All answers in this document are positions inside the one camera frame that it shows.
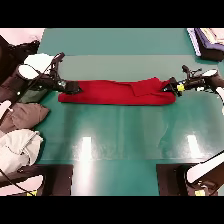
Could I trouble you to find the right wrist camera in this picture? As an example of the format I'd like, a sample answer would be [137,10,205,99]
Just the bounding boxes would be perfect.
[181,64,203,82]

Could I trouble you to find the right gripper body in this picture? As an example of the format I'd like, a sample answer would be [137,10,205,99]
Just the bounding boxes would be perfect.
[160,77,184,97]

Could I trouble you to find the dark purple garment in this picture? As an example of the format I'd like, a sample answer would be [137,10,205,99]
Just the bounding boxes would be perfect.
[194,28,224,63]

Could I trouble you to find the black cable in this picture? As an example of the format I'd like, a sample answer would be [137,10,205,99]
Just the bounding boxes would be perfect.
[0,168,36,197]

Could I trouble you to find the white garment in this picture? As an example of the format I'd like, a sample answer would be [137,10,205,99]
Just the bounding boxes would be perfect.
[23,53,58,78]

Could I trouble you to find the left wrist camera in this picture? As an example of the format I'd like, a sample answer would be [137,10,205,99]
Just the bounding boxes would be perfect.
[49,51,67,83]

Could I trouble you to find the red T-shirt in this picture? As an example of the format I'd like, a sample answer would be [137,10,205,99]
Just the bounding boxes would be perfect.
[57,76,177,107]

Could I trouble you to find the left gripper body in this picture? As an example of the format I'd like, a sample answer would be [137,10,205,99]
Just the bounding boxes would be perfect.
[63,80,84,96]

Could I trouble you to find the pale lilac garment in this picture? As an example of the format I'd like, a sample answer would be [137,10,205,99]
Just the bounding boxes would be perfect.
[186,28,202,57]

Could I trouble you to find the black garment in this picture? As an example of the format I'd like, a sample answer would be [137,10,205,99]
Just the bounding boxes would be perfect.
[0,34,41,86]

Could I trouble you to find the off-white garment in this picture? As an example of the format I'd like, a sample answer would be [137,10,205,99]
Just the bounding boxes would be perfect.
[0,128,45,177]

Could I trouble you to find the beige garment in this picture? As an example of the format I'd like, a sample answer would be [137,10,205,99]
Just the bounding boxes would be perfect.
[199,28,224,45]

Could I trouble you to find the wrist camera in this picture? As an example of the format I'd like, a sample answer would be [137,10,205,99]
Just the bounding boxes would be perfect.
[49,51,67,83]
[181,64,203,82]

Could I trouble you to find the green garment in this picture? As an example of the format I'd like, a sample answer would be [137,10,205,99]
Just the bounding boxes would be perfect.
[19,83,52,105]

